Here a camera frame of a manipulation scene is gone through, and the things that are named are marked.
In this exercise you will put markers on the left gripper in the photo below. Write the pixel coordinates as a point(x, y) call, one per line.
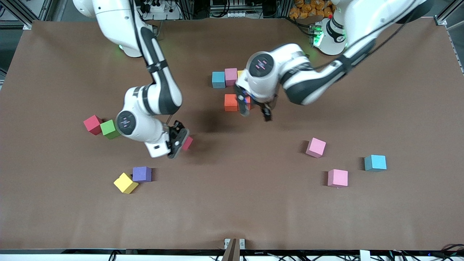
point(266, 111)

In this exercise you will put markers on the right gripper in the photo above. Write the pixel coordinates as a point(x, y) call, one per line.
point(176, 136)

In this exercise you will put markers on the orange foam block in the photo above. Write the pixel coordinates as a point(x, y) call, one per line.
point(230, 102)
point(248, 101)

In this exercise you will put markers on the purple foam block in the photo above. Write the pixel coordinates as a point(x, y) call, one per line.
point(141, 174)

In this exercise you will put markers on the red foam block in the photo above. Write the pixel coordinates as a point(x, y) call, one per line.
point(92, 124)
point(187, 144)

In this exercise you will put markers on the yellow foam block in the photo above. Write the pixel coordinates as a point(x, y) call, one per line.
point(125, 183)
point(240, 73)

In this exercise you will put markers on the pink foam block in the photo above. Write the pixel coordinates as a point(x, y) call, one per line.
point(316, 147)
point(338, 178)
point(231, 77)

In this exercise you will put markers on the light blue foam block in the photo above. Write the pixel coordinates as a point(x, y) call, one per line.
point(218, 79)
point(375, 162)

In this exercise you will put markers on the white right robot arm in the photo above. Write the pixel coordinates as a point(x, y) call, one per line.
point(159, 94)

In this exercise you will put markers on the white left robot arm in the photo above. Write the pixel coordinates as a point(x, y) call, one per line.
point(308, 83)

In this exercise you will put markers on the green foam block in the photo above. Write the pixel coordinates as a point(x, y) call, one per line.
point(108, 129)

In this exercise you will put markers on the white power strip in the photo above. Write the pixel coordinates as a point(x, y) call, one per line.
point(159, 8)
point(233, 15)

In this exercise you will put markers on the orange packaged goods pile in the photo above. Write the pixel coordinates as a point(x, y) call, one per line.
point(308, 7)

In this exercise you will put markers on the dark slanted metal bar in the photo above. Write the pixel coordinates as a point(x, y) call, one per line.
point(232, 253)

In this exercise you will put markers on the small white box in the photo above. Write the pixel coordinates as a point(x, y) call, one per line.
point(365, 256)

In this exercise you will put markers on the white metal bracket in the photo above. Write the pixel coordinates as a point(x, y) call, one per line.
point(227, 242)

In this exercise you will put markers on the aluminium frame profile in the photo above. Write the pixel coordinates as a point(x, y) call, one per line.
point(449, 12)
point(45, 9)

